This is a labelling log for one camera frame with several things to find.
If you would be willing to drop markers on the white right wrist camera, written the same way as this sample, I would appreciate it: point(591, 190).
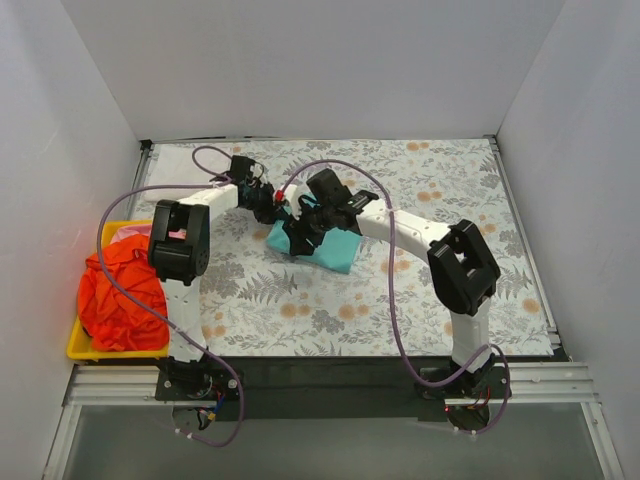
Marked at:
point(288, 197)

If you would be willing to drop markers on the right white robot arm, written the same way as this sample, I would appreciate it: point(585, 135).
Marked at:
point(463, 270)

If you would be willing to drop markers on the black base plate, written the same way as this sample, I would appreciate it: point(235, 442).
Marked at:
point(318, 387)

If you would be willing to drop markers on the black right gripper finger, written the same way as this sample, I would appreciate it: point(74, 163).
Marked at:
point(301, 245)
point(292, 230)

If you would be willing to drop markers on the orange t shirt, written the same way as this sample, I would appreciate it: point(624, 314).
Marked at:
point(120, 300)

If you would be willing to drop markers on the pink t shirt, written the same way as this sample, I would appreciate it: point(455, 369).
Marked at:
point(131, 230)

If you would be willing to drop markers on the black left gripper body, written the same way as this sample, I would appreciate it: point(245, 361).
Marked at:
point(273, 213)

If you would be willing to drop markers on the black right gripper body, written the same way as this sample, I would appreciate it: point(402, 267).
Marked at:
point(304, 230)

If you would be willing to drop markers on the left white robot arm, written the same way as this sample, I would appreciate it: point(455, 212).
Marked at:
point(179, 247)

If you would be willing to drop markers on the floral patterned table mat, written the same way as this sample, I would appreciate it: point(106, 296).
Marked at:
point(258, 302)

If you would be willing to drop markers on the teal t shirt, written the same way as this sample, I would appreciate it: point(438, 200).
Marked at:
point(337, 252)

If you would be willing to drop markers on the white folded t shirt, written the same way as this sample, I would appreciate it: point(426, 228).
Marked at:
point(174, 165)

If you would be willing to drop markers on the yellow plastic bin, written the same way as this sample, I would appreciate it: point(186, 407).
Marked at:
point(79, 345)

